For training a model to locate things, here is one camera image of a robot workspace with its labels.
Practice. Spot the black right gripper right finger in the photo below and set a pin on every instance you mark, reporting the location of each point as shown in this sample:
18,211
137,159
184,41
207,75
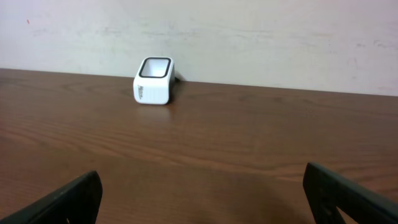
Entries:
328,192

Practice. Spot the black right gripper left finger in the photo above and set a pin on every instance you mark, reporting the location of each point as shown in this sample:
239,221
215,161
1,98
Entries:
76,202

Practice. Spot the white barcode scanner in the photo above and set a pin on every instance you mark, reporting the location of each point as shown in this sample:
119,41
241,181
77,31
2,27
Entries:
154,81

